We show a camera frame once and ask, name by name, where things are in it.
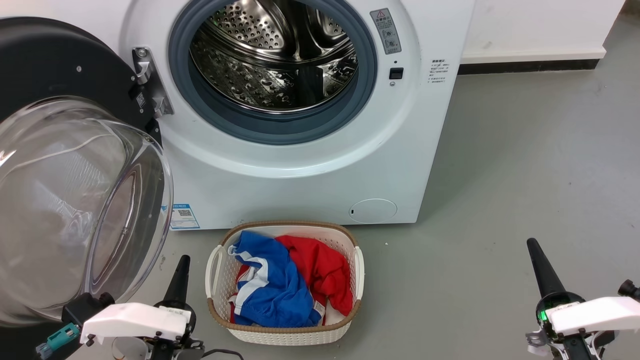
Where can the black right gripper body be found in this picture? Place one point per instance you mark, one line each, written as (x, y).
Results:
(575, 347)

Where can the black door latch socket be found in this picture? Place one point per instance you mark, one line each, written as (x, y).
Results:
(396, 73)

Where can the round white filter cover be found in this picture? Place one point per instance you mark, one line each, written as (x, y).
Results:
(373, 211)

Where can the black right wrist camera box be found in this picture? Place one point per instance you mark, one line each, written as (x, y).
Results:
(629, 289)

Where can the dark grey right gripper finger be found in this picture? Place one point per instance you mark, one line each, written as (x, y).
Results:
(545, 272)

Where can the white front-load washing machine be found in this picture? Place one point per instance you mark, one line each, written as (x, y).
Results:
(400, 150)

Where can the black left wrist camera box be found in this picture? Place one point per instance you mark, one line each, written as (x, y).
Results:
(82, 307)

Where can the metal door hinge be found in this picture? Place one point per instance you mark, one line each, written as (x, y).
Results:
(150, 82)

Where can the stainless steel washer drum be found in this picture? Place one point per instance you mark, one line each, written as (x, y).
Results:
(270, 60)

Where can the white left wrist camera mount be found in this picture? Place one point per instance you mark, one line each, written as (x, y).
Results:
(135, 320)

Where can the blue energy label sticker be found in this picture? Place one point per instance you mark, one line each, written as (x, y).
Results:
(184, 216)

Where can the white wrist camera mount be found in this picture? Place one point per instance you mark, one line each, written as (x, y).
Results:
(135, 320)
(595, 314)

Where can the grey warning sticker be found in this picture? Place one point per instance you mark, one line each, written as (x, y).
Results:
(385, 30)

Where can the white woven-rim laundry basket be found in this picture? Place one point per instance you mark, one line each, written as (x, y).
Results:
(345, 327)

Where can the red garment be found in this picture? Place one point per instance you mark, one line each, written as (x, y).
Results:
(322, 272)

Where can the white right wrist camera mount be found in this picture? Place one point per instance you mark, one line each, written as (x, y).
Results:
(595, 314)

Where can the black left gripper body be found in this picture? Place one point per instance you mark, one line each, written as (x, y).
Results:
(170, 351)

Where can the black round glass washer door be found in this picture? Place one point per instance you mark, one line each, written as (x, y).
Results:
(50, 200)

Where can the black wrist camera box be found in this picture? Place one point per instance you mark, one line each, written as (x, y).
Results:
(82, 307)
(629, 289)

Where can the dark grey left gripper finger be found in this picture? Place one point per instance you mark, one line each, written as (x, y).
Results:
(179, 285)

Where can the blue and white garment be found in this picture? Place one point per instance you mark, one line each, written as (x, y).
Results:
(277, 292)

